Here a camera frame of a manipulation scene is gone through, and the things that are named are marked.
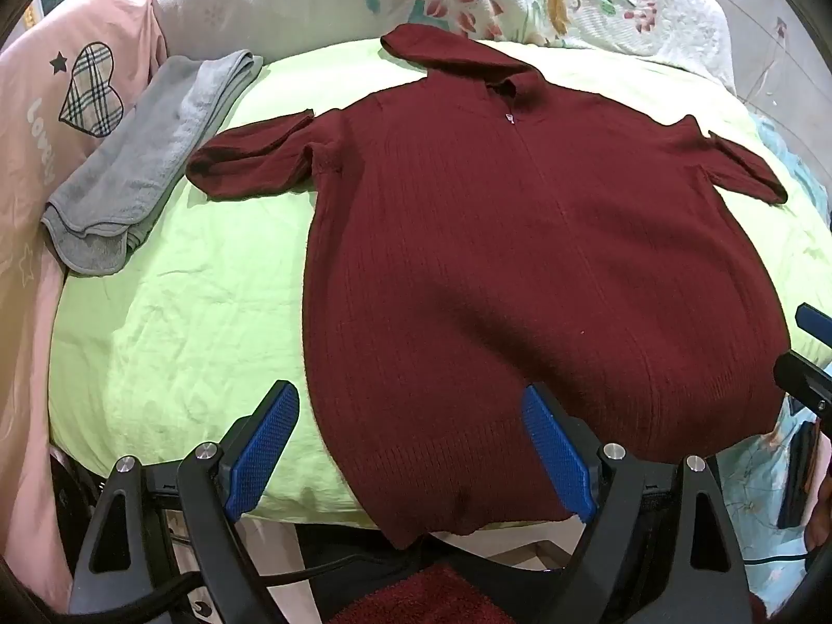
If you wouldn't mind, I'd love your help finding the light green bed sheet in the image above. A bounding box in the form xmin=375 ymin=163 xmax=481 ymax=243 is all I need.
xmin=48 ymin=35 xmax=832 ymax=527

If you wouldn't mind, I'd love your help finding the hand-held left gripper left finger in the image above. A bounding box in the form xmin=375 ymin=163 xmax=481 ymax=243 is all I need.
xmin=68 ymin=380 xmax=301 ymax=624

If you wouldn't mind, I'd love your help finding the grey folded towel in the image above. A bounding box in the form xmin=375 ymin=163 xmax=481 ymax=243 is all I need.
xmin=42 ymin=48 xmax=264 ymax=275

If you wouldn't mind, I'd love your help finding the maroon knit hooded sweater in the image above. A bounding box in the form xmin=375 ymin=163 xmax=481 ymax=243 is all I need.
xmin=185 ymin=22 xmax=797 ymax=550

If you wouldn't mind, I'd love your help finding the black cable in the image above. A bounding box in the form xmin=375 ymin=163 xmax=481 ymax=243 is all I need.
xmin=146 ymin=549 xmax=365 ymax=624

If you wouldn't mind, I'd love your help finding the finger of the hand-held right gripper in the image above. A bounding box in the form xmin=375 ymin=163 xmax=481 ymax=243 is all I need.
xmin=794 ymin=302 xmax=832 ymax=342
xmin=772 ymin=349 xmax=832 ymax=418

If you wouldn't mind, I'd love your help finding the light blue floral cloth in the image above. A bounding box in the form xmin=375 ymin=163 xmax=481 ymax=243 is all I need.
xmin=715 ymin=107 xmax=832 ymax=621

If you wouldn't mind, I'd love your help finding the pink quilt with plaid hearts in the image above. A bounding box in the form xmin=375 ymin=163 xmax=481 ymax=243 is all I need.
xmin=0 ymin=0 xmax=170 ymax=599

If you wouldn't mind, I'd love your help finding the fuzzy maroon cloth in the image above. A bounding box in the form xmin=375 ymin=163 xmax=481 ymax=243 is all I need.
xmin=325 ymin=562 xmax=508 ymax=624

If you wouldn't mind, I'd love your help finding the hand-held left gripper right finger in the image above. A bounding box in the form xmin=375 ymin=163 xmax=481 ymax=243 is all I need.
xmin=520 ymin=383 xmax=755 ymax=624

